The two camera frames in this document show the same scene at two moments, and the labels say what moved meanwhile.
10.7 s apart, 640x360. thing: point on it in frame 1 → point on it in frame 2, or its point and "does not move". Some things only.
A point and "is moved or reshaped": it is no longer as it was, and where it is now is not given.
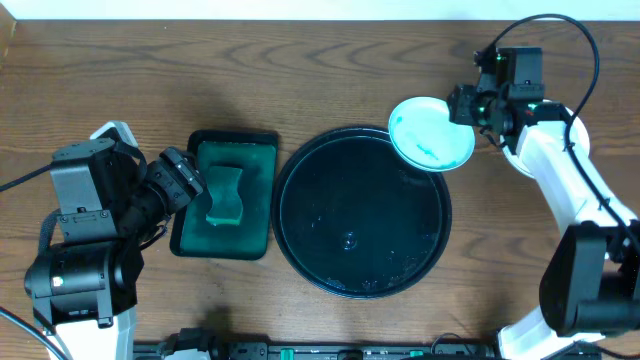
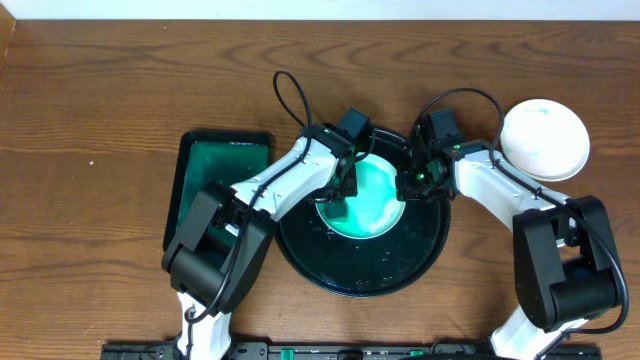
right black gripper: x=459 y=102 → x=406 y=190
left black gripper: x=185 y=171 → x=347 y=181
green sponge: x=227 y=204 is moved or reshaped
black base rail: x=317 y=351 does not move
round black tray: x=356 y=219 does not move
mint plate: x=423 y=137 is moved or reshaped
